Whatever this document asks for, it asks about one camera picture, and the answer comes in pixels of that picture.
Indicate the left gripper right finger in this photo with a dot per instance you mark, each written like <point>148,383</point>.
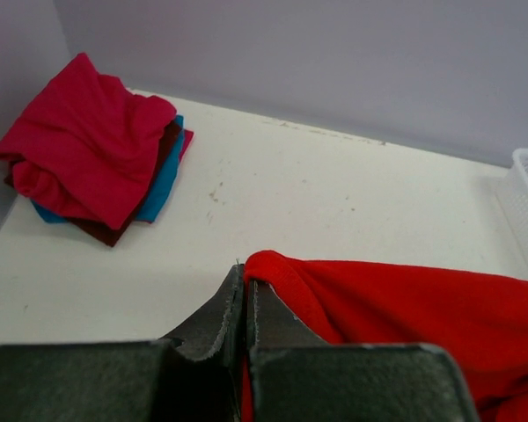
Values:
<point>297,376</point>

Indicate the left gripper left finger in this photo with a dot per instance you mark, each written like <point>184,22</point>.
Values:
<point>192,373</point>

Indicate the bright red t shirt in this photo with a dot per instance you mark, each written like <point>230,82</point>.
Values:
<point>480,319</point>

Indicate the folded maroon t shirt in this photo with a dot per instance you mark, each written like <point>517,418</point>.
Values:
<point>46,177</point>

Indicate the folded teal t shirt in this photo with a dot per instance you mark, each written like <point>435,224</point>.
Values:
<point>163,184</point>

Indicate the folded magenta t shirt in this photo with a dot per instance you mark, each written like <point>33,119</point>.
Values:
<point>82,108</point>

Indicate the white plastic basket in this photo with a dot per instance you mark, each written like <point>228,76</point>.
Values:
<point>512,193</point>

